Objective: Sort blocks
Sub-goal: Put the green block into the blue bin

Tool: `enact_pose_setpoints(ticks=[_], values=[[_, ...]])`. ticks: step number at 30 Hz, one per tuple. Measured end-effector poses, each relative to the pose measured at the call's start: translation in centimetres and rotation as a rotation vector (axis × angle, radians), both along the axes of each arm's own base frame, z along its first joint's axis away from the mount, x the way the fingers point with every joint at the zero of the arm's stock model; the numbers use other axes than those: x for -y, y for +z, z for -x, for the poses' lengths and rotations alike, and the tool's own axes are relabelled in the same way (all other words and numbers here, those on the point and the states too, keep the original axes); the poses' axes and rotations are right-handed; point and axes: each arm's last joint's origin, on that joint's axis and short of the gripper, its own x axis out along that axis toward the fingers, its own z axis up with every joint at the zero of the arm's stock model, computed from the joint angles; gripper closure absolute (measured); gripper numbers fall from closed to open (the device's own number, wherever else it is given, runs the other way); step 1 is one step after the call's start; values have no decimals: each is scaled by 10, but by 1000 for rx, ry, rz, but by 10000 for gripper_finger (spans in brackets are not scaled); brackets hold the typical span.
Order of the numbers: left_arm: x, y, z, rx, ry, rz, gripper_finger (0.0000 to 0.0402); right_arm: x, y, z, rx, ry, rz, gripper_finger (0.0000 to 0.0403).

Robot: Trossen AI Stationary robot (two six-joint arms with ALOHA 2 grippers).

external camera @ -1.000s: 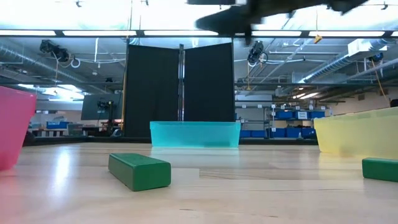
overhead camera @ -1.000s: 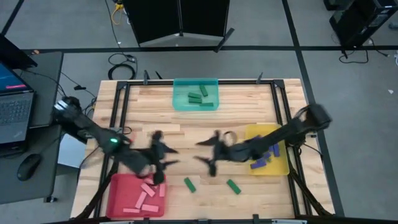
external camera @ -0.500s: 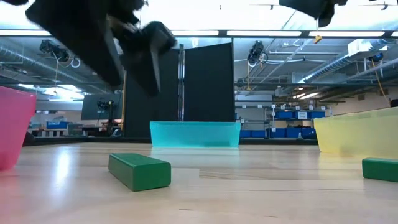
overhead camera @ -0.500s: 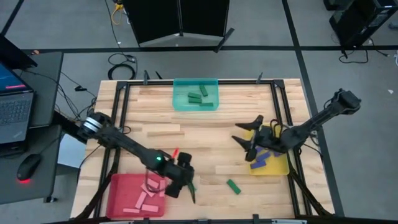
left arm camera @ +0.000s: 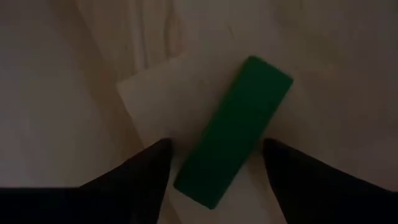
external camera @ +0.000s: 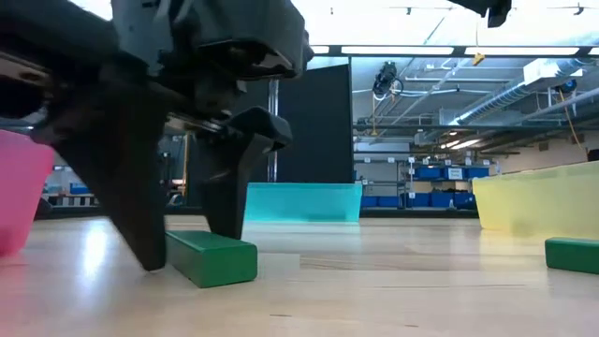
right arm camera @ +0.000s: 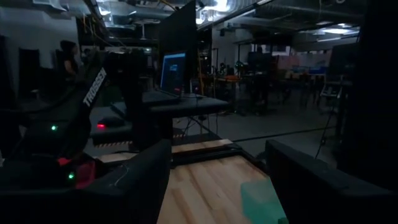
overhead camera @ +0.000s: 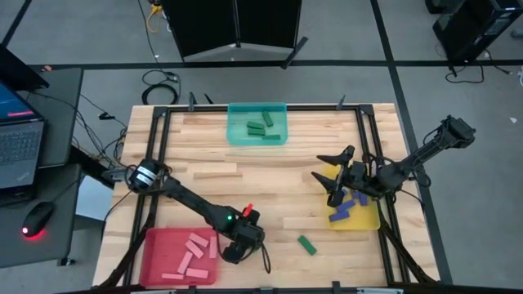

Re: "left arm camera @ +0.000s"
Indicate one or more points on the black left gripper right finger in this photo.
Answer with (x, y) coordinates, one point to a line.
(335, 202)

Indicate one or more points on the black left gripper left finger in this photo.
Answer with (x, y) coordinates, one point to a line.
(118, 202)

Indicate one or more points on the green wooden block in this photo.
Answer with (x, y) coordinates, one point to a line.
(233, 130)

